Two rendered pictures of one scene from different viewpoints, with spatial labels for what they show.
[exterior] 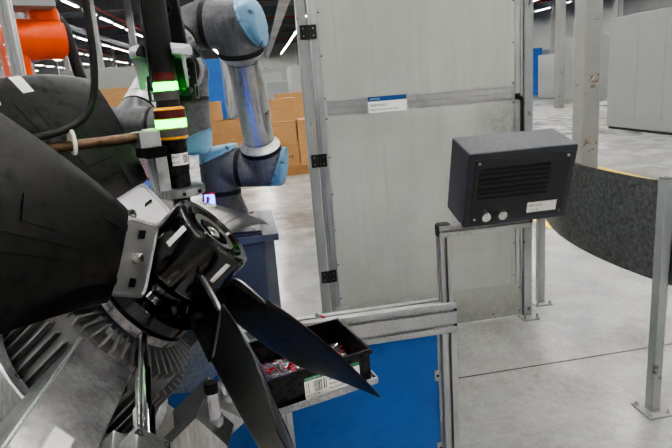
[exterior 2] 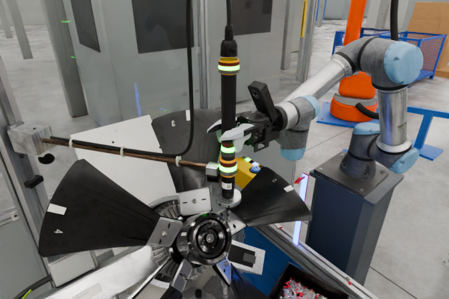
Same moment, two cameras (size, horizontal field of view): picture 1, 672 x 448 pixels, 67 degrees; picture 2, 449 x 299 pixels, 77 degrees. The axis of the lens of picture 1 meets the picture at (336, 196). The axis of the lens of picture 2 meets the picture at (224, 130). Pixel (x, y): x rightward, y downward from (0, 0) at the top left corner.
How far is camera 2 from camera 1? 0.61 m
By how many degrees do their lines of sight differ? 57
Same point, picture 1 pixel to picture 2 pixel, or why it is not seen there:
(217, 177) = (357, 146)
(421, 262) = not seen: outside the picture
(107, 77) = not seen: outside the picture
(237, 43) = (381, 78)
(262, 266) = (358, 214)
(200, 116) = (294, 141)
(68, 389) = (119, 268)
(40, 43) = not seen: outside the picture
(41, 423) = (95, 279)
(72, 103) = (204, 130)
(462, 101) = not seen: outside the picture
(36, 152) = (113, 191)
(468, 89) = not seen: outside the picture
